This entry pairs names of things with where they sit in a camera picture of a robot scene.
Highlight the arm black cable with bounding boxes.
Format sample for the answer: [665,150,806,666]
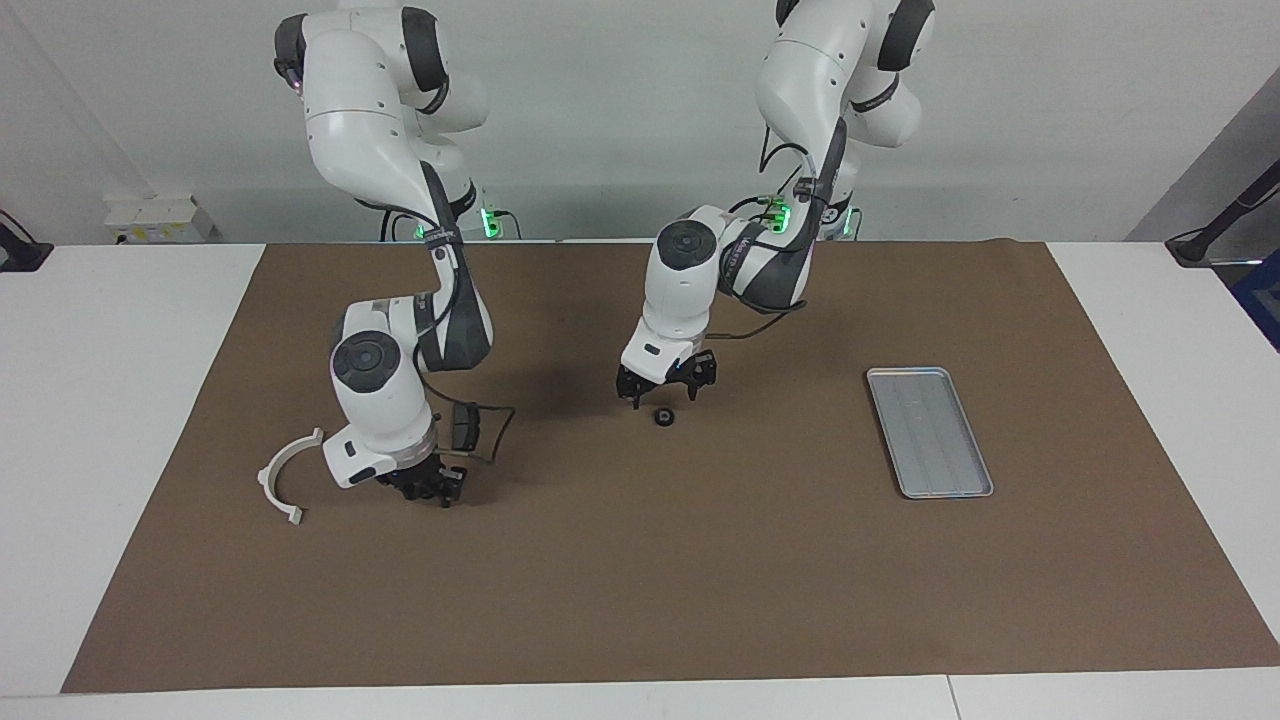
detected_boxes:
[700,130,836,343]
[428,398,517,466]

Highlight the black camera stand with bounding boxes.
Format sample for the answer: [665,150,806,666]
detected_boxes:
[1165,160,1280,269]
[0,210,53,273]

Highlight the blue box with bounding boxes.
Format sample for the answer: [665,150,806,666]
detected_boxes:
[1232,250,1280,351]

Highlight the silver metal tray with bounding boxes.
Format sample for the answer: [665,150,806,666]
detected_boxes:
[866,366,995,500]

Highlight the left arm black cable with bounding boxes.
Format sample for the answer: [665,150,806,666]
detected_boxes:
[700,130,836,343]

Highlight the brown table mat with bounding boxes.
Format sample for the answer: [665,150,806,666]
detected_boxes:
[60,240,1280,694]

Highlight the white half-ring bracket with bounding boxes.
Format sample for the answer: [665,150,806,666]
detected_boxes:
[257,428,326,526]

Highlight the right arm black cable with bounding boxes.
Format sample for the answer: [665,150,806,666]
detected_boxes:
[428,398,517,466]

